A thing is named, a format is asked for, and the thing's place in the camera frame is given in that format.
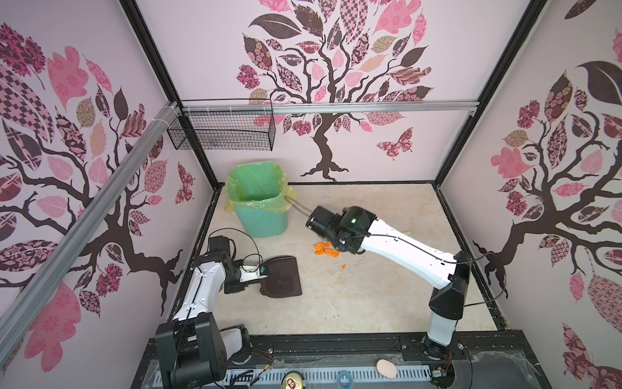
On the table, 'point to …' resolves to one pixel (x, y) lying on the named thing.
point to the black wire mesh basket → (226, 124)
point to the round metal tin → (292, 380)
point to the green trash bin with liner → (259, 193)
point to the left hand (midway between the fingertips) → (240, 278)
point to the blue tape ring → (345, 379)
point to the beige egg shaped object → (387, 368)
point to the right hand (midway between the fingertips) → (354, 219)
